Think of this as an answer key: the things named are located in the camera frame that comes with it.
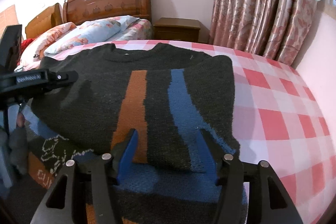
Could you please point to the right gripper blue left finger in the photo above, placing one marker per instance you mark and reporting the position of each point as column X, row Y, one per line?
column 122, row 156

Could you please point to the pink checkered bed sheet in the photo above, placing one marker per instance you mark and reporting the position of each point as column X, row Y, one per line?
column 277, row 119

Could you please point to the pink floral pillow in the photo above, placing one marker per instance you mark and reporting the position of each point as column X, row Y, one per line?
column 35, row 50

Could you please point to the brown wooden nightstand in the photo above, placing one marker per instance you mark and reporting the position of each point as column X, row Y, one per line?
column 177, row 29

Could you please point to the small wooden headboard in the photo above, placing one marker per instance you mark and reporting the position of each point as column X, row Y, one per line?
column 47, row 19

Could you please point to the pink floral curtain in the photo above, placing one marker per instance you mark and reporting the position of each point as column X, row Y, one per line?
column 274, row 29

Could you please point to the black sweater orange blue stripes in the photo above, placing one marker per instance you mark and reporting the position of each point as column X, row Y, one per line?
column 167, row 94

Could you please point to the brown wooden headboard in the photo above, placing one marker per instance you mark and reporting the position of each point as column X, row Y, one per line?
column 79, row 11

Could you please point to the blue floral pillow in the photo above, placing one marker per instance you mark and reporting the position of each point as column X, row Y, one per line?
column 91, row 32

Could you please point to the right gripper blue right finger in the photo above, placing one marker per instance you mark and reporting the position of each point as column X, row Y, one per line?
column 206, row 150

